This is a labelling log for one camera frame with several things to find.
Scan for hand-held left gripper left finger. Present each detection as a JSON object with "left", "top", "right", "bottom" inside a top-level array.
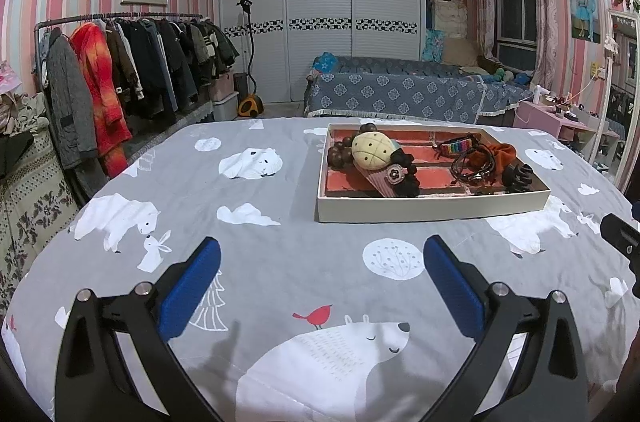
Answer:
[{"left": 54, "top": 236, "right": 223, "bottom": 422}]

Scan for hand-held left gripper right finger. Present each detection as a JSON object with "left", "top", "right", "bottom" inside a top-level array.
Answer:
[{"left": 422, "top": 235, "right": 591, "bottom": 422}]

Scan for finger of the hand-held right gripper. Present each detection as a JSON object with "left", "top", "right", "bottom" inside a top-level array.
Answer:
[{"left": 600, "top": 213, "right": 640, "bottom": 259}]

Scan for white box with brick lining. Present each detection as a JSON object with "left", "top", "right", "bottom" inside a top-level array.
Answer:
[{"left": 314, "top": 123, "right": 552, "bottom": 223}]

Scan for black cord bracelets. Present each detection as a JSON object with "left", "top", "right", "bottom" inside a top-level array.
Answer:
[{"left": 450, "top": 145, "right": 497, "bottom": 184}]

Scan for gold watch with wide strap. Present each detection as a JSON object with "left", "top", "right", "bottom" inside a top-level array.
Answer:
[{"left": 361, "top": 163, "right": 420, "bottom": 199}]

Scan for orange scrunchie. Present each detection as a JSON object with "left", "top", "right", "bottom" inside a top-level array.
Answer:
[{"left": 470, "top": 142, "right": 519, "bottom": 177}]

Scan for brown wooden bead bracelet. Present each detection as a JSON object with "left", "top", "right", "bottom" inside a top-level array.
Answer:
[{"left": 327, "top": 122, "right": 378, "bottom": 168}]

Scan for person's right forearm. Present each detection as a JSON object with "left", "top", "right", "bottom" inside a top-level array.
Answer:
[{"left": 617, "top": 334, "right": 640, "bottom": 408}]

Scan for grey polar bear tablecloth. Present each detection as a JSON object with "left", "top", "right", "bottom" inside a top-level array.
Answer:
[{"left": 0, "top": 117, "right": 640, "bottom": 422}]

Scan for black claw hair clip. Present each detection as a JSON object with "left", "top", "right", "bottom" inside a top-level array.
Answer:
[{"left": 501, "top": 162, "right": 537, "bottom": 194}]

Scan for white framed mirror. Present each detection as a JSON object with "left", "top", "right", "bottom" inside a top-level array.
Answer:
[{"left": 590, "top": 8, "right": 640, "bottom": 195}]

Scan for black scrunchie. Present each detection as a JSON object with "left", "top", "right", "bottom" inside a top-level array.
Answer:
[{"left": 392, "top": 149, "right": 420, "bottom": 197}]

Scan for pink bedside table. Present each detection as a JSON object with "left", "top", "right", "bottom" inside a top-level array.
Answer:
[{"left": 515, "top": 100, "right": 621, "bottom": 143}]

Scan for cream dotted plush ornament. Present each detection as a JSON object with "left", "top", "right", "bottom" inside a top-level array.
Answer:
[{"left": 351, "top": 132, "right": 397, "bottom": 171}]

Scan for bench with lace cover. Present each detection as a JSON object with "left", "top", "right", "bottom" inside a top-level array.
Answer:
[{"left": 122, "top": 102, "right": 216, "bottom": 163}]

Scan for floral quilted cover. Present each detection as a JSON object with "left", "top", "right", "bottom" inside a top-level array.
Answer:
[{"left": 0, "top": 127, "right": 81, "bottom": 303}]

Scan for stacked plastic storage boxes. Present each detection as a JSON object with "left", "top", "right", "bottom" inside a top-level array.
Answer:
[{"left": 209, "top": 72, "right": 241, "bottom": 123}]

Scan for garment steamer with yellow base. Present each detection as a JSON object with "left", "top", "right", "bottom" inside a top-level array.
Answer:
[{"left": 236, "top": 0, "right": 266, "bottom": 119}]

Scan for bed with blue floral cover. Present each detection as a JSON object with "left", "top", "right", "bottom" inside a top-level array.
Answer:
[{"left": 304, "top": 55, "right": 536, "bottom": 125}]

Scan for grey quilted coat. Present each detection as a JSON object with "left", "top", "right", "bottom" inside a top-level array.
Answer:
[{"left": 42, "top": 30, "right": 108, "bottom": 203}]

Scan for orange red coat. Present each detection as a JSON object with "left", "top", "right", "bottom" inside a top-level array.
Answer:
[{"left": 70, "top": 22, "right": 133, "bottom": 178}]

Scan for row of dark hanging clothes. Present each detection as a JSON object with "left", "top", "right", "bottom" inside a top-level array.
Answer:
[{"left": 105, "top": 17, "right": 241, "bottom": 123}]

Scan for pink patterned curtain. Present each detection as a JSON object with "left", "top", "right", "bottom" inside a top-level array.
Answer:
[
  {"left": 472, "top": 0, "right": 498, "bottom": 58},
  {"left": 530, "top": 0, "right": 561, "bottom": 88}
]

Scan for pile of clothes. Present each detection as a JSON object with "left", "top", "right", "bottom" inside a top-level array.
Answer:
[{"left": 0, "top": 62, "right": 51, "bottom": 178}]

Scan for window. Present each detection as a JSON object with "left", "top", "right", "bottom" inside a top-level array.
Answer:
[{"left": 495, "top": 0, "right": 538, "bottom": 63}]

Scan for stack of folded bedding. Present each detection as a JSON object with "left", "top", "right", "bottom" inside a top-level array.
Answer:
[{"left": 425, "top": 0, "right": 476, "bottom": 68}]

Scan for metal clothes rack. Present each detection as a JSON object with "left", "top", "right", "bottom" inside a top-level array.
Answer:
[{"left": 34, "top": 12, "right": 206, "bottom": 78}]

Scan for rainbow striped bracelet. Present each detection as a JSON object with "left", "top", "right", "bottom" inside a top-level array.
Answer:
[{"left": 432, "top": 138, "right": 478, "bottom": 159}]

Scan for wall poster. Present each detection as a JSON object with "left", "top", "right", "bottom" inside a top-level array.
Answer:
[{"left": 567, "top": 0, "right": 601, "bottom": 44}]

